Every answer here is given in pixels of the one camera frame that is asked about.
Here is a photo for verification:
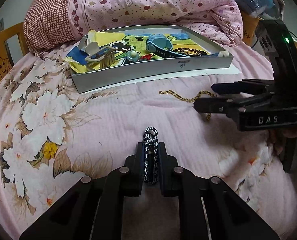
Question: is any wooden bed rail left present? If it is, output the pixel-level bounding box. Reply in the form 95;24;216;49
0;22;29;81

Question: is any gold chain bracelet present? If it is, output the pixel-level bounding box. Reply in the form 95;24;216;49
158;89;218;122

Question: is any wooden bed rail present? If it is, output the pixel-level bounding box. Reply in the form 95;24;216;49
241;11;297;59
0;22;29;81

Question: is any pink floral bed sheet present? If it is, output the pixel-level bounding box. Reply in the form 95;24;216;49
0;43;297;239

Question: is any red checkered pillow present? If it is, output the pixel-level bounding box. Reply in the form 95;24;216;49
23;0;75;56

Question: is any pink dotted rolled quilt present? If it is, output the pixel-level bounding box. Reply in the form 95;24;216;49
68;0;243;46

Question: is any dark bead necklace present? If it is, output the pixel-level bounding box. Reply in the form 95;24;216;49
173;47;214;57

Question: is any red hair clip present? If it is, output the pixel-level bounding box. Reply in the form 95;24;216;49
139;54;154;61

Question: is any black white patterned hair clip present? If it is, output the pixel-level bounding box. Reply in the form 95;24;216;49
143;127;159;186

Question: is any blue smart watch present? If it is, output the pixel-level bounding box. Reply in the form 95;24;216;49
146;34;187;59

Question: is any frog drawing paper liner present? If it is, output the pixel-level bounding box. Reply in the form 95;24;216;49
65;30;219;74

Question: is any wooden bed rail right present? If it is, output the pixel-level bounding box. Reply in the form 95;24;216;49
241;11;297;59

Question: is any grey shallow cardboard box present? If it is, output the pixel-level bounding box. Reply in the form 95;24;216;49
70;24;233;93

